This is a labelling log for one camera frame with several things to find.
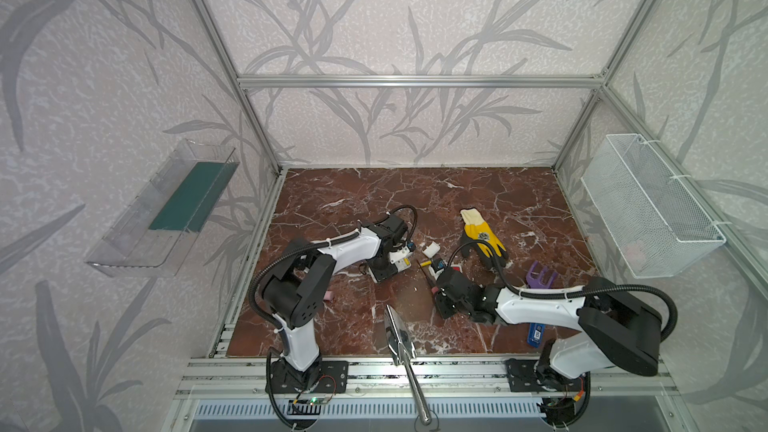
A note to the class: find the blue lighter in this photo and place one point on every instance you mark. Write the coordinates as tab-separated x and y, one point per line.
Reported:
535	334

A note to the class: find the clear plastic wall shelf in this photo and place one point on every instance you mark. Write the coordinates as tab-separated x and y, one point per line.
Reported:
158	229

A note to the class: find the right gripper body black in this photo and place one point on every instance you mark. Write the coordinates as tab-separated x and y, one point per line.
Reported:
447	286

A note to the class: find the metal camera pole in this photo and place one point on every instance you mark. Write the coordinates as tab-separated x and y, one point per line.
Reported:
403	352

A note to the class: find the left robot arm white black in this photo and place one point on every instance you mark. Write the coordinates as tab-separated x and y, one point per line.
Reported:
289	292

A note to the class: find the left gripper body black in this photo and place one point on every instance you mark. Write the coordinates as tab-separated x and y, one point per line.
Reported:
383	267

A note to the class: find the red handled screwdriver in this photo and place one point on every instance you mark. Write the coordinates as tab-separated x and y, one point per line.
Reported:
426	267

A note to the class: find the yellow work glove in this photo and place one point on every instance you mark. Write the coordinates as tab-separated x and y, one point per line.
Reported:
478	236

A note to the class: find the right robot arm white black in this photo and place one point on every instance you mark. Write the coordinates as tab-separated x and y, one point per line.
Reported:
621	325

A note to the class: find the white wire basket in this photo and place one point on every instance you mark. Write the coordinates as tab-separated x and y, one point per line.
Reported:
657	225

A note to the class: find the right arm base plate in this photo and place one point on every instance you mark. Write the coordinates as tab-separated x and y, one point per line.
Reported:
524	376

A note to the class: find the white remote control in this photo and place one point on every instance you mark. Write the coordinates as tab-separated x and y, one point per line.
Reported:
431	250

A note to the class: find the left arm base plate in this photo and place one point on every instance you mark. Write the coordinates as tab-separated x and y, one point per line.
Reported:
323	376

